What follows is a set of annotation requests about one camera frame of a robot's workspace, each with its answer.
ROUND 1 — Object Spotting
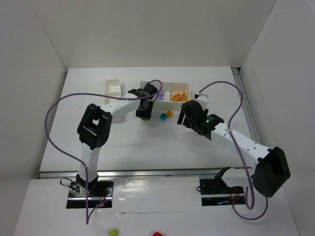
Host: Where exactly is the aluminium rail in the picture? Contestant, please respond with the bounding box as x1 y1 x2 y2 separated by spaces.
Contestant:
231 67 261 143
38 167 256 182

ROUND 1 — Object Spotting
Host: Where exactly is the aluminium rail right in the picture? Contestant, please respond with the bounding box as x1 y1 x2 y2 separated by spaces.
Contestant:
231 67 261 143

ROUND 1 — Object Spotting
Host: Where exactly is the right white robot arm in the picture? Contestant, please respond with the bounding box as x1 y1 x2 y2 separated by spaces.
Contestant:
177 94 291 198

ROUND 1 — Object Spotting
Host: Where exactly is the green lego on foreground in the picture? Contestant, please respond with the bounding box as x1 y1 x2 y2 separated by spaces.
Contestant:
108 229 119 236

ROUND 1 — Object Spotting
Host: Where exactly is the orange oval lego piece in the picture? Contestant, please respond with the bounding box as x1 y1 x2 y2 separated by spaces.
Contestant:
172 93 182 102

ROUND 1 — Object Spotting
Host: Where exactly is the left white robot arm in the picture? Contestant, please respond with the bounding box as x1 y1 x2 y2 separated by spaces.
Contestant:
76 82 161 195

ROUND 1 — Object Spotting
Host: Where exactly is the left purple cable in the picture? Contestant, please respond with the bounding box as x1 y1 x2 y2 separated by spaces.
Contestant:
44 79 163 225

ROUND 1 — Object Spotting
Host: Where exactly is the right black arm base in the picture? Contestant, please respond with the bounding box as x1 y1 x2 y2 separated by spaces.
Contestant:
196 167 245 207

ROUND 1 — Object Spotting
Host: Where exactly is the small white divided tray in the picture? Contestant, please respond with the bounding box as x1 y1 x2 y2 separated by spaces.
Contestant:
104 78 127 123

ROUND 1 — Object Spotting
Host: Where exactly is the small teal lego brick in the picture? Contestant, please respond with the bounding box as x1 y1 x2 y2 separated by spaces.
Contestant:
160 113 168 120

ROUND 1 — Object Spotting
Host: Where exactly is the yellow orange lego brick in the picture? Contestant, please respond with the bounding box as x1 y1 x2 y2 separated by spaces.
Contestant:
182 92 189 102

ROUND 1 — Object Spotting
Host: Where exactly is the purple cable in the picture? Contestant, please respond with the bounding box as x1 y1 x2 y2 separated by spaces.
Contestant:
195 81 269 220
44 79 163 225

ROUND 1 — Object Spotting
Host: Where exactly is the small orange lego brick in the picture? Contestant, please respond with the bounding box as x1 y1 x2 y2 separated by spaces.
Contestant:
166 111 173 118

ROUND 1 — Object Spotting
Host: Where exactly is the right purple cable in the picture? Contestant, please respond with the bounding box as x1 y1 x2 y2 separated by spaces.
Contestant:
195 81 269 220

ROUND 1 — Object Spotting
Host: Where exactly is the aluminium rail front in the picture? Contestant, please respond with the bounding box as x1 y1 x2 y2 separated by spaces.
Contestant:
38 167 256 182

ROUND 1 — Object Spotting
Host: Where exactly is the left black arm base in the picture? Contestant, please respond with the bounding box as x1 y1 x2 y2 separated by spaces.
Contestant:
60 177 114 209

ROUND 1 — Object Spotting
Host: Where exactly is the large white three-compartment tray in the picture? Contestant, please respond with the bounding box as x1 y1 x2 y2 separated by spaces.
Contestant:
153 82 190 112

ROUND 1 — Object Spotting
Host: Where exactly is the red object at bottom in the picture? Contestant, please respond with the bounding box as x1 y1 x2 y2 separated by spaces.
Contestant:
153 232 164 236

